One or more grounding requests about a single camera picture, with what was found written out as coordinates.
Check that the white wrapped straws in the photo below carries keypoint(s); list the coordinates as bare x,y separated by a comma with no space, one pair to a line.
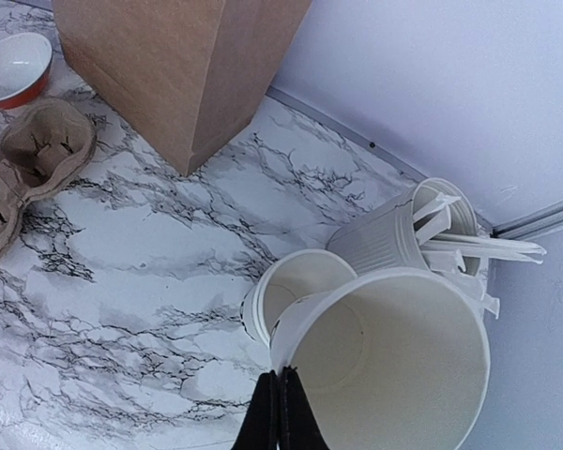
447,253

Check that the white ribbed straw holder cup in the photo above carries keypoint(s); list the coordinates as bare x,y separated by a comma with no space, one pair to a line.
386,236

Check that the right aluminium frame post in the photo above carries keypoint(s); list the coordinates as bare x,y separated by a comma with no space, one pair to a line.
547,220

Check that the orange and white bowl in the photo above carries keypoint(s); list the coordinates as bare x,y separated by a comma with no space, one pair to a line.
25,64

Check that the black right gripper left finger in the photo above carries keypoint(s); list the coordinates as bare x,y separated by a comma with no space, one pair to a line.
259,429

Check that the stack of white paper cups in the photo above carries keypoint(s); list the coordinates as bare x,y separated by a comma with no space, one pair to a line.
294,276

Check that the white paper coffee cup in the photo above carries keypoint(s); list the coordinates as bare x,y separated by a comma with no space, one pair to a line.
394,359

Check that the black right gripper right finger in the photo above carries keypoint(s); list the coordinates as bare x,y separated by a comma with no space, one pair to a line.
298,429

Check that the brown paper bag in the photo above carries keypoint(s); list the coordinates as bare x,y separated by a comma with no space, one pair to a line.
187,75

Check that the brown pulp cup carrier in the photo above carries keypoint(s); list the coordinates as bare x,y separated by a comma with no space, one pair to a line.
41,151

